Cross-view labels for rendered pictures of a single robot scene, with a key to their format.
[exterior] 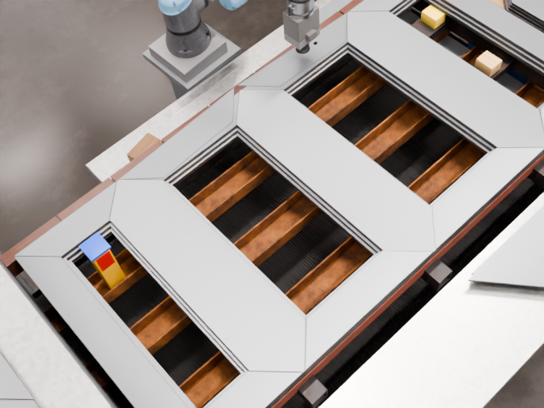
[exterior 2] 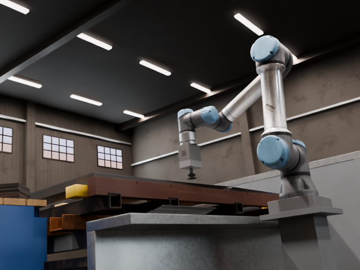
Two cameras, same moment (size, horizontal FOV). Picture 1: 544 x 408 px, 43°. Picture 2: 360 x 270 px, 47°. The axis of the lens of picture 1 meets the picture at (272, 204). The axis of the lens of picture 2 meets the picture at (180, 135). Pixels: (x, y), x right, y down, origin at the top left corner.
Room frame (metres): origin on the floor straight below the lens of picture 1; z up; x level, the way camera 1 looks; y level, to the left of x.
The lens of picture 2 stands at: (3.21, -0.65, 0.54)
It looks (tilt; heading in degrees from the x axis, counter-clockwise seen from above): 17 degrees up; 165
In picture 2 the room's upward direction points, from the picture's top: 5 degrees counter-clockwise
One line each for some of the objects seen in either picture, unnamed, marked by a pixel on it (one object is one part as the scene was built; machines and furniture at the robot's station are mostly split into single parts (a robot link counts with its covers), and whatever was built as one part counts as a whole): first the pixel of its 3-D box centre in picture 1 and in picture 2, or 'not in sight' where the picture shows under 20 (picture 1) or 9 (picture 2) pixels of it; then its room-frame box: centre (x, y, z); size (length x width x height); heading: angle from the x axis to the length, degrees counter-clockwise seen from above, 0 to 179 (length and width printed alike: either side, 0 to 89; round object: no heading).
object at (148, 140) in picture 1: (146, 151); not in sight; (1.31, 0.36, 0.71); 0.10 x 0.06 x 0.05; 137
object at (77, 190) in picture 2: not in sight; (76, 192); (1.78, -0.65, 0.79); 0.06 x 0.05 x 0.04; 35
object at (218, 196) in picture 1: (278, 150); (206, 224); (1.25, -0.04, 0.70); 1.66 x 0.08 x 0.05; 125
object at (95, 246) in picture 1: (95, 248); not in sight; (0.90, 0.46, 0.88); 0.06 x 0.06 x 0.02; 35
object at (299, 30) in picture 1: (303, 24); (188, 156); (1.46, -0.16, 0.99); 0.10 x 0.09 x 0.16; 37
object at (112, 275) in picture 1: (106, 265); not in sight; (0.90, 0.46, 0.78); 0.05 x 0.05 x 0.19; 35
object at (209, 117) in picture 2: not in sight; (206, 117); (1.54, -0.08, 1.14); 0.11 x 0.11 x 0.08; 38
